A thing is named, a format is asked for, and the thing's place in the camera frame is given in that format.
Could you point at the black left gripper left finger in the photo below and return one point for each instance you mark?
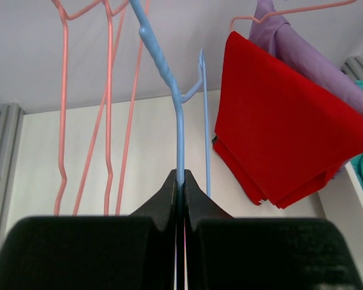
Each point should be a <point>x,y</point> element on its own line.
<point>136,251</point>

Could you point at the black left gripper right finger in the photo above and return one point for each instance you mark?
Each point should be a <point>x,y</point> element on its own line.
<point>224,252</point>

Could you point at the blue hanger of teal trousers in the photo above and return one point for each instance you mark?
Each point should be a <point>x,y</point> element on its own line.
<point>150,42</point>

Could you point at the pink hanger of yellow trousers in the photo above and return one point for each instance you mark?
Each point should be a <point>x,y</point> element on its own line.
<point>117,26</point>

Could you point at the red trousers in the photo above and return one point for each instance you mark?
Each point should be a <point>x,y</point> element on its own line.
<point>282,136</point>

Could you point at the lilac trousers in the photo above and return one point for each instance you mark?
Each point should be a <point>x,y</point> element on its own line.
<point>278,38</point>

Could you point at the pink hanger of red trousers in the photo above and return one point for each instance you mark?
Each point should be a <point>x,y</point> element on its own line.
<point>274,12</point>

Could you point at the white plastic basket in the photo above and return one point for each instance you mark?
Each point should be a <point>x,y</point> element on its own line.
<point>355,182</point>

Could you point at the aluminium left frame post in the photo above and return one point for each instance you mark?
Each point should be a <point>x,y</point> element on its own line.
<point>11,117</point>

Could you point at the aluminium frame post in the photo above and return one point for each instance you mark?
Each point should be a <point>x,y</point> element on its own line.
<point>11,117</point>
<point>353,68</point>

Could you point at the aluminium right frame post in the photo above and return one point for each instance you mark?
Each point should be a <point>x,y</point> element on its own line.
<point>353,68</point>

